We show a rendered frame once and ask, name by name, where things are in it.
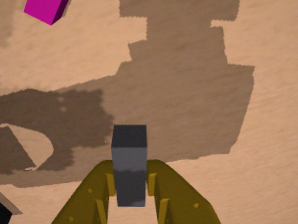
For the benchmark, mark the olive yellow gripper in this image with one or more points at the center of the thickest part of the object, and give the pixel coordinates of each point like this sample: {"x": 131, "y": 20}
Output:
{"x": 176, "y": 201}

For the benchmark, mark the magenta rectangular block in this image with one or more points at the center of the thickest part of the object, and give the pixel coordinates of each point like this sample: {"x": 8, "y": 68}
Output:
{"x": 48, "y": 11}

